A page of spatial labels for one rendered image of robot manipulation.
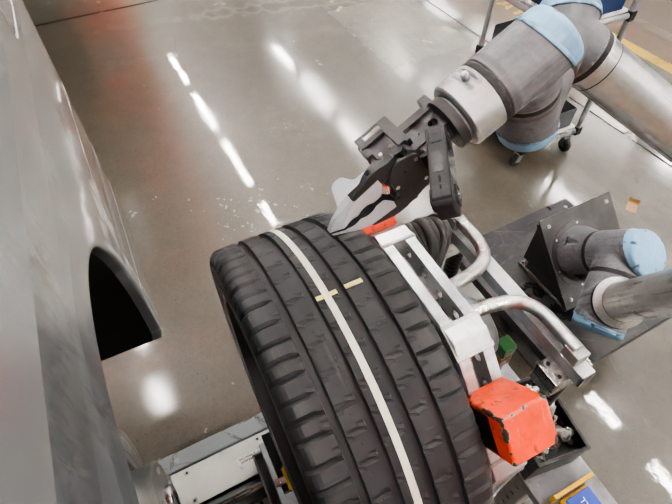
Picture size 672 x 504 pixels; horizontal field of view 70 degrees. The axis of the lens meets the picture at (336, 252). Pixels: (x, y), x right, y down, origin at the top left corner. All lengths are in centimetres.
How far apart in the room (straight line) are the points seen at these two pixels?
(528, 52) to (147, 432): 169
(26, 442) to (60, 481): 4
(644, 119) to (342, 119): 224
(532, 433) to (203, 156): 239
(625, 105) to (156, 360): 174
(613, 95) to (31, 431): 83
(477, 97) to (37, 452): 53
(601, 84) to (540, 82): 23
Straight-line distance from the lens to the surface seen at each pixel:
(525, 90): 65
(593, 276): 167
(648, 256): 169
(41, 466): 31
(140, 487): 88
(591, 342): 183
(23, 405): 31
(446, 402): 66
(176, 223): 247
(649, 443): 212
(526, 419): 69
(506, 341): 129
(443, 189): 56
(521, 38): 65
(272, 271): 70
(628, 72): 89
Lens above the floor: 173
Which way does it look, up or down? 51 degrees down
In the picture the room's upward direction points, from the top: straight up
